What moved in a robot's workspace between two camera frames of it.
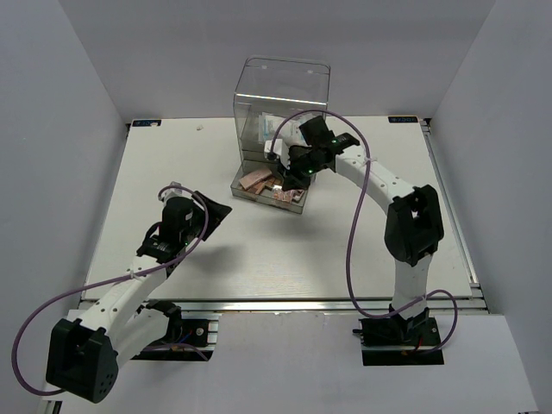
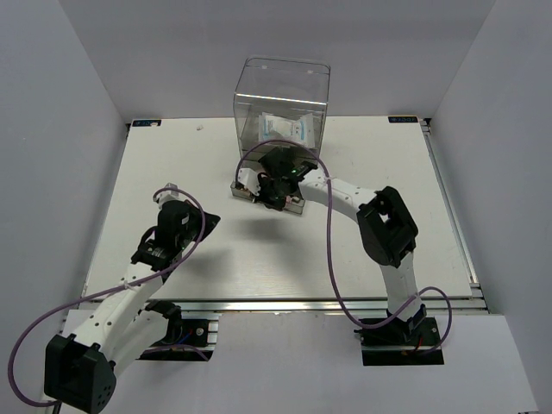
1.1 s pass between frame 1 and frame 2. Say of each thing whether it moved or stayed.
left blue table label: stayed
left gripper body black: moved
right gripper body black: moved
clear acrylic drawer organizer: stayed
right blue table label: stayed
